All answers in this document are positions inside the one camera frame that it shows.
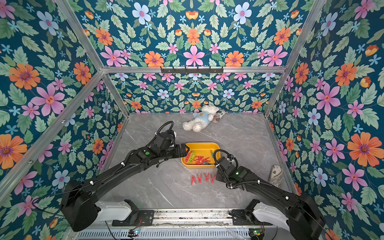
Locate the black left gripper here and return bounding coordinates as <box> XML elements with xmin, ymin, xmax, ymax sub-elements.
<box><xmin>157</xmin><ymin>142</ymin><xmax>191</xmax><ymax>161</ymax></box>

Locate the red clothespin placed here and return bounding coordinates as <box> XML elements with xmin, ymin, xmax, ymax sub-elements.
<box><xmin>210</xmin><ymin>174</ymin><xmax>216</xmax><ymax>184</ymax></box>
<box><xmin>197</xmin><ymin>174</ymin><xmax>203</xmax><ymax>183</ymax></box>
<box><xmin>191</xmin><ymin>176</ymin><xmax>197</xmax><ymax>185</ymax></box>
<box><xmin>204</xmin><ymin>173</ymin><xmax>210</xmax><ymax>182</ymax></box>

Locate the yellow plastic storage box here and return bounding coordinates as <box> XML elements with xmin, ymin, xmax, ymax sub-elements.
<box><xmin>181</xmin><ymin>142</ymin><xmax>220</xmax><ymax>169</ymax></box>

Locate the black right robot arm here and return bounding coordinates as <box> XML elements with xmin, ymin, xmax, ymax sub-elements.
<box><xmin>213</xmin><ymin>150</ymin><xmax>326</xmax><ymax>240</ymax></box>

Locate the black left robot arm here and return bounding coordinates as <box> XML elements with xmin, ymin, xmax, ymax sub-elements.
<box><xmin>61</xmin><ymin>121</ymin><xmax>190</xmax><ymax>232</ymax></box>

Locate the white plush teddy bear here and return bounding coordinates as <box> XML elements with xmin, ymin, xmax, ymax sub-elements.
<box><xmin>183</xmin><ymin>105</ymin><xmax>220</xmax><ymax>132</ymax></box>

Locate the flag print pouch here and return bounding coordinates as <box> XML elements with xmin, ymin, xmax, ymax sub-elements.
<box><xmin>268</xmin><ymin>165</ymin><xmax>283</xmax><ymax>188</ymax></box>

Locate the white vent grille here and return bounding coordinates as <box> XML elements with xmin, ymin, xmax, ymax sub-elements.
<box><xmin>77</xmin><ymin>228</ymin><xmax>251</xmax><ymax>240</ymax></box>

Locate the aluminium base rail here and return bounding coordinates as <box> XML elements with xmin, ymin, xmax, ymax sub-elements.
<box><xmin>68</xmin><ymin>207</ymin><xmax>319</xmax><ymax>229</ymax></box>

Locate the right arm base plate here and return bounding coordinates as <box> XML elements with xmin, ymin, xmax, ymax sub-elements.
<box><xmin>229</xmin><ymin>210</ymin><xmax>260</xmax><ymax>226</ymax></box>

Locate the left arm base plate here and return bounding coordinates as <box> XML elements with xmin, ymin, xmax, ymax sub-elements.
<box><xmin>112</xmin><ymin>210</ymin><xmax>155</xmax><ymax>227</ymax></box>

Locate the black hook rail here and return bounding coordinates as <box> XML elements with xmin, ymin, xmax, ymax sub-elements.
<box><xmin>160</xmin><ymin>67</ymin><xmax>224</xmax><ymax>75</ymax></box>

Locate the aluminium corner post left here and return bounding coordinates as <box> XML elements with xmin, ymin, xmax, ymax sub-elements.
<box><xmin>56</xmin><ymin>1</ymin><xmax>129</xmax><ymax>118</ymax></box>

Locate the aluminium corner post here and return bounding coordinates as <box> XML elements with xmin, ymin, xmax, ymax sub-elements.
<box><xmin>56</xmin><ymin>1</ymin><xmax>129</xmax><ymax>118</ymax></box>
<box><xmin>264</xmin><ymin>0</ymin><xmax>327</xmax><ymax>120</ymax></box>

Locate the aluminium corner post right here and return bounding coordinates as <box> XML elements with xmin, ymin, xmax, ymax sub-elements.
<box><xmin>264</xmin><ymin>0</ymin><xmax>327</xmax><ymax>120</ymax></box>

